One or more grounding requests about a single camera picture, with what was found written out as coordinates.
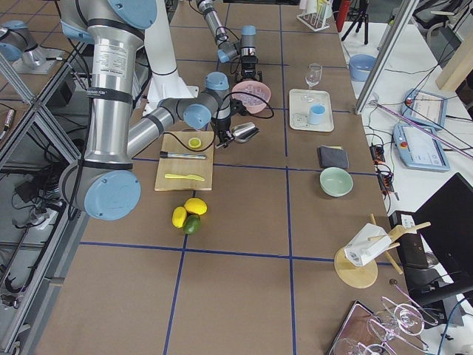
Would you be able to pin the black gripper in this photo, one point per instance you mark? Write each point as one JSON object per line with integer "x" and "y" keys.
{"x": 249, "y": 66}
{"x": 222, "y": 127}

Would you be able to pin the yellow lemon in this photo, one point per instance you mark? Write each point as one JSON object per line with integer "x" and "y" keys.
{"x": 195, "y": 205}
{"x": 179, "y": 216}

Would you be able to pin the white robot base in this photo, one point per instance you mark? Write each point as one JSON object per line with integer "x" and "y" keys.
{"x": 166, "y": 81}

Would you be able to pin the cream bear tray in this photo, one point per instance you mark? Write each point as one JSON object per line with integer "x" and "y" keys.
{"x": 299, "y": 108}

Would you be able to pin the clear wine glass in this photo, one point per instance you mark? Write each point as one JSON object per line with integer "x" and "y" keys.
{"x": 312, "y": 78}

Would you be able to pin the white wire cup rack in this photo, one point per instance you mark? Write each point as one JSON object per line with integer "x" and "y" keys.
{"x": 315, "y": 14}

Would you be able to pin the blue plastic cup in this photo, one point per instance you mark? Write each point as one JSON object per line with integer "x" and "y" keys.
{"x": 316, "y": 114}

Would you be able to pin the grey folded cloth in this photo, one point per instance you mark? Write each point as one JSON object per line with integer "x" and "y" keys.
{"x": 332, "y": 157}

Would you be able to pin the pile of clear ice cubes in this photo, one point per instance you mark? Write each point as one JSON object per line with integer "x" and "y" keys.
{"x": 252, "y": 94}

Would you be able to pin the wooden cup stand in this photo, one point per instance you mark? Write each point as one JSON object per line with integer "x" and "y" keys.
{"x": 355, "y": 263}

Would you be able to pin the green bowl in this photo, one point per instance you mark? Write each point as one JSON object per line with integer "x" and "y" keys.
{"x": 336, "y": 182}

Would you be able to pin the green lime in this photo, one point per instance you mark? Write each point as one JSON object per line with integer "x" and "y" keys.
{"x": 192, "y": 224}

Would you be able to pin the pink bowl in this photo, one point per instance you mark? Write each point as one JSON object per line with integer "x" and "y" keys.
{"x": 251, "y": 109}

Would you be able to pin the metal ice scoop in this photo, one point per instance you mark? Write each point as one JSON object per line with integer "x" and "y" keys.
{"x": 242, "y": 133}

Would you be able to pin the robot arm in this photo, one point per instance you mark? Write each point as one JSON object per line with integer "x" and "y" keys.
{"x": 101, "y": 182}
{"x": 237, "y": 50}

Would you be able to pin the aluminium frame post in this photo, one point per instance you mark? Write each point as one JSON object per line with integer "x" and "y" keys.
{"x": 407, "y": 8}

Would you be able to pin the lemon half slice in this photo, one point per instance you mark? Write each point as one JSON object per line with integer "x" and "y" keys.
{"x": 194, "y": 143}

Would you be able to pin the yellow plastic knife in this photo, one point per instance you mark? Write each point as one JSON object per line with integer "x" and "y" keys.
{"x": 184, "y": 177}

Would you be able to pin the blue teach pendant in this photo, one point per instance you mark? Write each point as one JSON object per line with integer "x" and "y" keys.
{"x": 419, "y": 150}
{"x": 425, "y": 108}

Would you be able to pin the blue bowl with fork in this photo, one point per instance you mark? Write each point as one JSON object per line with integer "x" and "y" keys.
{"x": 360, "y": 66}

